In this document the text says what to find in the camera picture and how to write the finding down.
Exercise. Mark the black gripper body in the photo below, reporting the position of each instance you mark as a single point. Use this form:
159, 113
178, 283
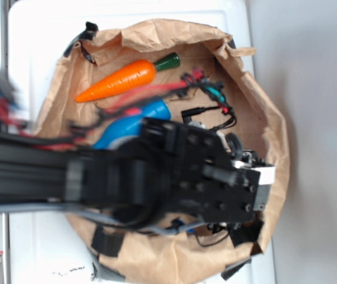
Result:
204, 180

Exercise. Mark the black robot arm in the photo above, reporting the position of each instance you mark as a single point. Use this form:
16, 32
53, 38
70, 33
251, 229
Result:
121, 187

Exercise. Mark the blue toy bottle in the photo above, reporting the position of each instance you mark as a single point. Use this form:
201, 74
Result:
131, 125

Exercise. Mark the brown paper bag basin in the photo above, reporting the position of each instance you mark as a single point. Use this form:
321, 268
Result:
180, 258

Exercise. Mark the orange toy carrot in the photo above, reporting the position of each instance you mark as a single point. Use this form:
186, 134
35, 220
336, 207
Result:
136, 74

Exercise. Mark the white plastic tray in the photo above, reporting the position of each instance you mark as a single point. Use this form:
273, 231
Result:
43, 246

